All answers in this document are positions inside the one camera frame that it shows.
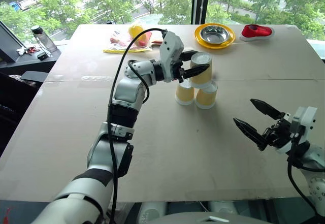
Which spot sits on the black window frame post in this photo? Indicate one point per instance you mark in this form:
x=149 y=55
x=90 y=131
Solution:
x=200 y=0

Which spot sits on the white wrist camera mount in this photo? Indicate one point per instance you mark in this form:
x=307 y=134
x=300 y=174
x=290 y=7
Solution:
x=170 y=46
x=308 y=117

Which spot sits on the clear plastic bag of toys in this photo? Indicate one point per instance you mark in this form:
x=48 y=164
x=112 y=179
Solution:
x=122 y=43

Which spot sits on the dark chair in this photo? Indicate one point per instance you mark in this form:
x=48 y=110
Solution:
x=15 y=102

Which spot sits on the small black device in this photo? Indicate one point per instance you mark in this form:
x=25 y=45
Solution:
x=41 y=56

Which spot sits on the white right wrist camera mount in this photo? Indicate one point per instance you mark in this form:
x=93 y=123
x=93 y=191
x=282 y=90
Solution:
x=308 y=117

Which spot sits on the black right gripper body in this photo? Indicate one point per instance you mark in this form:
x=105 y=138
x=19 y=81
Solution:
x=280 y=133

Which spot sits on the yellow plastic plate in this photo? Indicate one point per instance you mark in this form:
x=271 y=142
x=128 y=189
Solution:
x=215 y=45

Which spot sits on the black side table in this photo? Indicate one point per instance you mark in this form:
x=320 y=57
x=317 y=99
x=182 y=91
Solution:
x=28 y=62

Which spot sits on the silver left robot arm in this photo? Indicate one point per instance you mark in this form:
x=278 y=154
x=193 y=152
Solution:
x=127 y=89

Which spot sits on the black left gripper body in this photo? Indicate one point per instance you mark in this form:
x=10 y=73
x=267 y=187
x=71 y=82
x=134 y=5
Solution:
x=178 y=72

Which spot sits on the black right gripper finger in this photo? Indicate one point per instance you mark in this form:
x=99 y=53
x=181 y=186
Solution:
x=266 y=108
x=251 y=132

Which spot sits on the clear water bottle black cap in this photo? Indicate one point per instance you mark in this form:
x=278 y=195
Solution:
x=45 y=39

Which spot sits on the white rounded robot leg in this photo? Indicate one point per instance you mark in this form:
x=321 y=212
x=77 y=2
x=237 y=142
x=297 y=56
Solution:
x=223 y=207
x=151 y=211

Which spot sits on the stainless steel bowl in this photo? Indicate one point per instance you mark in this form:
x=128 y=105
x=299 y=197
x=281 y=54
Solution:
x=213 y=34

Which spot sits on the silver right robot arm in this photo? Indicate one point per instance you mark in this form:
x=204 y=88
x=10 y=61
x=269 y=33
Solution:
x=317 y=159

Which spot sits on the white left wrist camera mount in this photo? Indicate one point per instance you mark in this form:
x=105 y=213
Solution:
x=170 y=46

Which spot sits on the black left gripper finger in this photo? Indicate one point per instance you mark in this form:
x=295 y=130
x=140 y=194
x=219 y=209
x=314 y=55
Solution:
x=189 y=55
x=196 y=70

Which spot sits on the black monitor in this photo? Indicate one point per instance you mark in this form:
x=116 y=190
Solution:
x=8 y=43

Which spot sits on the yellow paper cup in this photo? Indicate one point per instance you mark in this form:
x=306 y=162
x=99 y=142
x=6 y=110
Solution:
x=206 y=97
x=184 y=94
x=201 y=79

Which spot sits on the red shoe on white base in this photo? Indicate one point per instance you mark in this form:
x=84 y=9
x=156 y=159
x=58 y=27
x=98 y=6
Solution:
x=256 y=31

